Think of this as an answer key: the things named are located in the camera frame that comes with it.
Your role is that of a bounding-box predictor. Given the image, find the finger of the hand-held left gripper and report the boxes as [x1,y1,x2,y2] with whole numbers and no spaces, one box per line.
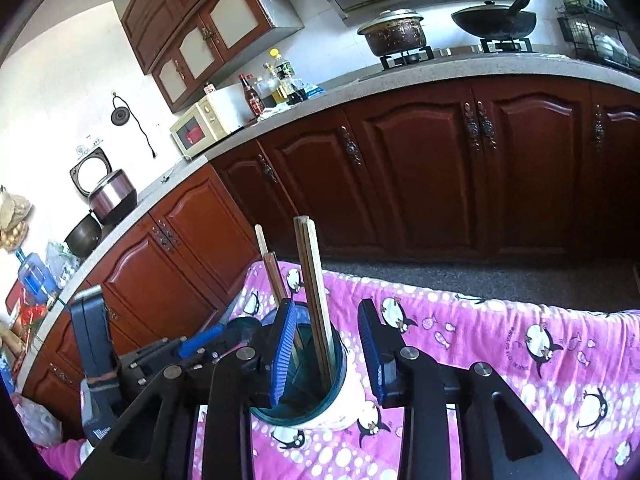
[170,317,262,366]

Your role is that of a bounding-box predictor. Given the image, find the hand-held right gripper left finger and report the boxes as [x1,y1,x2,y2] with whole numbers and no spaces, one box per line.
[75,299,298,480]

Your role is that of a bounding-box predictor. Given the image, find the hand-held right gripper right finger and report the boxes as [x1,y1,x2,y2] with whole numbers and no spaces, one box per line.
[357,299,581,480]

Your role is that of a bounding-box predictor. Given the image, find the tan brown chopstick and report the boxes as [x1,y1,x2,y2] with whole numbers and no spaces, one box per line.
[304,216,337,378]
[294,216,328,383]

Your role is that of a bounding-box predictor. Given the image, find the blue-rimmed white cup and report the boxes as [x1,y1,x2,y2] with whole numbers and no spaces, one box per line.
[249,305,348,432]

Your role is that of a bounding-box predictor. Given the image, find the reddish brown chopstick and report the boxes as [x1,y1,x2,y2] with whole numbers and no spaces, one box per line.
[263,252,290,307]

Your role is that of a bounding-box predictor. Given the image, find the light bamboo chopstick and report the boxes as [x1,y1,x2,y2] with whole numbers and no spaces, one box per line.
[254,225,281,306]

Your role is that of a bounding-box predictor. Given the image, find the person's left forearm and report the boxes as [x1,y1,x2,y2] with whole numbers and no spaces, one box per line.
[37,437,93,480]

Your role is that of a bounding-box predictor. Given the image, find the clear plastic bag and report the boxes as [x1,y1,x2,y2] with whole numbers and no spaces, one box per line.
[45,240,82,287]

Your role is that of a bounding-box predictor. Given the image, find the blue water jug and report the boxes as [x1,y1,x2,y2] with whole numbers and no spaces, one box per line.
[17,249,59,306]

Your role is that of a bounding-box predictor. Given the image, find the white plastic bag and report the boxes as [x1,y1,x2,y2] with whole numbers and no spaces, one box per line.
[12,392,64,449]

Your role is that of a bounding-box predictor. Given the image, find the dark metal pot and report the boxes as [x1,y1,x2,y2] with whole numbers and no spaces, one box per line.
[64,211,104,261]

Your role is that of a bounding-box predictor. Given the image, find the pink penguin blanket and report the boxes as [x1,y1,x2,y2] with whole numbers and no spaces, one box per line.
[192,260,640,480]

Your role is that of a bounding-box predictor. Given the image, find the bag of garlic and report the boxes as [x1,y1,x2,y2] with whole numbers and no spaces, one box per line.
[0,187,32,254]

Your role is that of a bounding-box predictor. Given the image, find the rice cooker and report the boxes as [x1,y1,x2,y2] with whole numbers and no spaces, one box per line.
[69,146,139,226]

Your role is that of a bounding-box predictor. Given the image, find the brown wooden base cabinets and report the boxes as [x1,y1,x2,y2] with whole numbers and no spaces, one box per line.
[22,72,640,396]

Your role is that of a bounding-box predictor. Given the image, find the cream microwave oven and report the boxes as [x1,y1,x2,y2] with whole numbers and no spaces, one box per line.
[170,84,252,159]

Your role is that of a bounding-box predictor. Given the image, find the dark brown sauce bottle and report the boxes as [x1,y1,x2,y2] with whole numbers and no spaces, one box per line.
[239,74,265,120]

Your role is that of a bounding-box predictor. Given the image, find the yellow oil bottle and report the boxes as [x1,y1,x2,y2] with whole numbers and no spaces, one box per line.
[262,62,281,107]

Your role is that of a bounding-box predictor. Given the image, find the yellow-capped oil bottle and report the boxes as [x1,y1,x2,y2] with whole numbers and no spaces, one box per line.
[269,47,297,103]

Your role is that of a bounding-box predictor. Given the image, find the grey kitchen countertop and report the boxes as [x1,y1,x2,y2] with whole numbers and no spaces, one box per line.
[15,52,640,391]

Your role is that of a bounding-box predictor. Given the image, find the gas stove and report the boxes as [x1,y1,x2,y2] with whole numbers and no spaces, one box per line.
[357,40,540,83]

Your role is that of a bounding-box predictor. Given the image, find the brown cooking pot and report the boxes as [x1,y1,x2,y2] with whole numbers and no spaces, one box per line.
[357,7,429,57]

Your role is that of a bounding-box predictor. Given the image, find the black wok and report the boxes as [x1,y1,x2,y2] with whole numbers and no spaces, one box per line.
[451,0,539,41]

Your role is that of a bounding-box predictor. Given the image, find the black dish rack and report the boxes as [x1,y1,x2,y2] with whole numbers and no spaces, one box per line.
[556,0,640,69]

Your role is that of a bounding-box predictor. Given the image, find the black wall disc with cable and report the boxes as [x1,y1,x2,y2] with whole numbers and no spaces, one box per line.
[110,91,157,159]

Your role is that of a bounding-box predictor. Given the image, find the brown wooden wall cabinets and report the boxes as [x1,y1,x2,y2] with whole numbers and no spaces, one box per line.
[114,0,306,114]

